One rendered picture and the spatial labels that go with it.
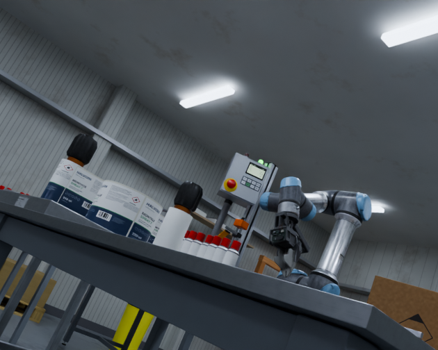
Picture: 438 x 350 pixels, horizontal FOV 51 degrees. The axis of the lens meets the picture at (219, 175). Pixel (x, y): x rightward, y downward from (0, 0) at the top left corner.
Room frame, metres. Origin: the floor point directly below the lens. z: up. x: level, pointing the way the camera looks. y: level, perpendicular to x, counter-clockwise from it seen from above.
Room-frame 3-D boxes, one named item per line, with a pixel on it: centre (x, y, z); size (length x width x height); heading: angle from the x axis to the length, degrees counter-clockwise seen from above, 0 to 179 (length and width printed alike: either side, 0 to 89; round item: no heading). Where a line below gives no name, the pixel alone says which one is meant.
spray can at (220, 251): (1.78, -0.13, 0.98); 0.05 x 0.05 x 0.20
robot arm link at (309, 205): (1.67, -0.32, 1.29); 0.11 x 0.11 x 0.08; 44
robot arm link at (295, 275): (1.95, -0.46, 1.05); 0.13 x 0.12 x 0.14; 44
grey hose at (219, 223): (2.01, -0.09, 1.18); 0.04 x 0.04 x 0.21
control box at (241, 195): (1.95, -0.11, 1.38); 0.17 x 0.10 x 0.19; 93
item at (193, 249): (1.90, -0.04, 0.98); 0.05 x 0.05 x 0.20
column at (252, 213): (1.94, -0.20, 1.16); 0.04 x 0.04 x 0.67; 38
